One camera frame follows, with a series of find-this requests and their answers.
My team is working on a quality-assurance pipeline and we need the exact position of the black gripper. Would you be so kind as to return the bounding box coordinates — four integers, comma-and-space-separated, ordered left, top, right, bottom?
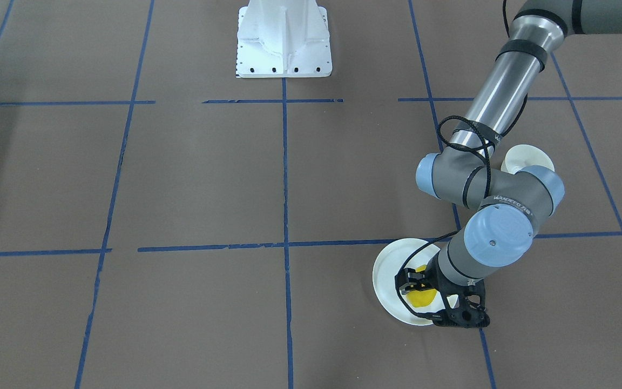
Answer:
395, 261, 447, 296

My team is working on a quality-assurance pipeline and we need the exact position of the yellow lemon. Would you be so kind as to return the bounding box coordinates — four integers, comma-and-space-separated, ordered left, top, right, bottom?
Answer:
404, 289, 438, 308

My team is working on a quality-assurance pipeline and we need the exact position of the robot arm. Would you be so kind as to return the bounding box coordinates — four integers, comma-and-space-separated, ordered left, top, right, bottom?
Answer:
399, 1, 622, 290

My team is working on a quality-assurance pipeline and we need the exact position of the white plate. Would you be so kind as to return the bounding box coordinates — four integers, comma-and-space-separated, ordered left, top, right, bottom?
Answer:
373, 238, 458, 326

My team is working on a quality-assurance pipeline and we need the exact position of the white bowl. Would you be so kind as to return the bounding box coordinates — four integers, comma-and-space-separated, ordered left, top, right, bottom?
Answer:
501, 144, 555, 174

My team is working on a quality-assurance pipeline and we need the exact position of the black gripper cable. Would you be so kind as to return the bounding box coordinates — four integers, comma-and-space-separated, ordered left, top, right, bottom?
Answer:
396, 0, 529, 319

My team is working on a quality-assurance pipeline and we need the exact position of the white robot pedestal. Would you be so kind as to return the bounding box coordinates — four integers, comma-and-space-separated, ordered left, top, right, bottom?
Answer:
235, 1, 333, 78

